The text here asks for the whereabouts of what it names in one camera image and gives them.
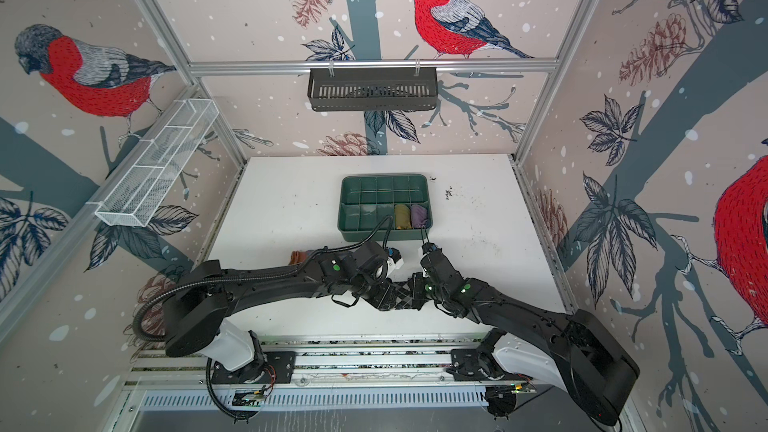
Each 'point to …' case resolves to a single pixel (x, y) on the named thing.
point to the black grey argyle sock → (404, 294)
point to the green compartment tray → (364, 200)
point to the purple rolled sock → (419, 216)
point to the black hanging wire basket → (372, 89)
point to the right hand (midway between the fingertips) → (405, 286)
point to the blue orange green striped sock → (298, 257)
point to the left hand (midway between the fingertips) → (396, 304)
